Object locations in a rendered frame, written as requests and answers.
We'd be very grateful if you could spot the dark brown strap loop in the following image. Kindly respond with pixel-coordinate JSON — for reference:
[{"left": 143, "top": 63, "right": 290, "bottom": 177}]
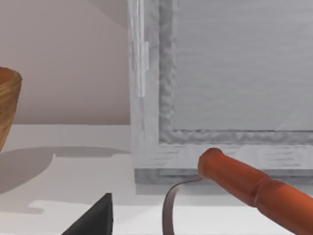
[{"left": 162, "top": 177, "right": 205, "bottom": 235}]

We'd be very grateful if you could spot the wooden bowl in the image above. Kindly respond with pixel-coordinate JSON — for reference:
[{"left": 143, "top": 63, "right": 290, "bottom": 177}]
[{"left": 0, "top": 67, "right": 22, "bottom": 153}]

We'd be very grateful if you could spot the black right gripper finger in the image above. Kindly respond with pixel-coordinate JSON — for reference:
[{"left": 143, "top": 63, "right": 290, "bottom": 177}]
[{"left": 61, "top": 192, "right": 113, "bottom": 235}]

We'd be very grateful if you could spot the orange wooden handle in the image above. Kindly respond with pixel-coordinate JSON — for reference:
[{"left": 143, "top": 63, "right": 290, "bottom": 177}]
[{"left": 197, "top": 147, "right": 313, "bottom": 233}]

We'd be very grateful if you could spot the grey cabinet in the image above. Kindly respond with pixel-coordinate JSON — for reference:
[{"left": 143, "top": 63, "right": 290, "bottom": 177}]
[{"left": 126, "top": 0, "right": 313, "bottom": 192}]

